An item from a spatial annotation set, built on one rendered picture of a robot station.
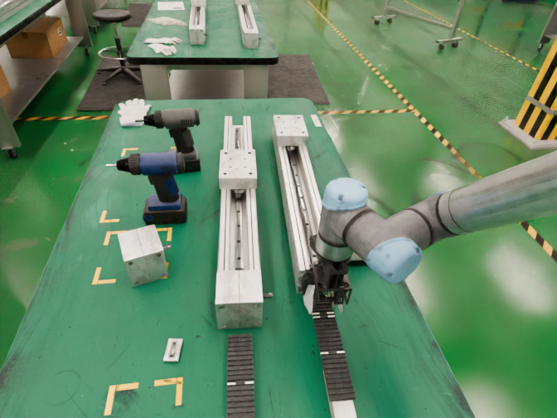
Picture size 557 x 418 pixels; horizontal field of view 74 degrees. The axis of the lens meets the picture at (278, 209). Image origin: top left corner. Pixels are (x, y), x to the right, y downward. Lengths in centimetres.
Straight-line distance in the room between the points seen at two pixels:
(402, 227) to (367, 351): 36
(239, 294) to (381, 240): 36
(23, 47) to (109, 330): 389
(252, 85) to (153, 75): 63
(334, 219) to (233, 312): 32
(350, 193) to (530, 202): 25
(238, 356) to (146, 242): 35
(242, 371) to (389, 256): 38
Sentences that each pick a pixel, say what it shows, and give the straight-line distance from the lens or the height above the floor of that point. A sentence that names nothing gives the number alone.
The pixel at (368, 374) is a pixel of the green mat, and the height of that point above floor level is 78.
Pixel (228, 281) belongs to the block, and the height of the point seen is 87.
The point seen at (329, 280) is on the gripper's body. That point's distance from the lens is 73.
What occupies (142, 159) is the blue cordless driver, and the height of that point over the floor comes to 99.
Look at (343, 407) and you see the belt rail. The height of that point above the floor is 81.
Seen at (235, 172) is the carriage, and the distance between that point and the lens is 110.
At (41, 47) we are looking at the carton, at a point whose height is 32.
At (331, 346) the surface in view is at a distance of 84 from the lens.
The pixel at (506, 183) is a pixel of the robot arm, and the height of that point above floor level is 125.
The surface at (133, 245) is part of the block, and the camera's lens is 96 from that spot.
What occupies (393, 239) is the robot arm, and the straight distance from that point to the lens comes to 60.
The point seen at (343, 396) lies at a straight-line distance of 79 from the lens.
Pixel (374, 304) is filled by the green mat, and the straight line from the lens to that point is 96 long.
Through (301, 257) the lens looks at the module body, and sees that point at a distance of 91.
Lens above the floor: 153
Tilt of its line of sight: 40 degrees down
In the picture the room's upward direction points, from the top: 4 degrees clockwise
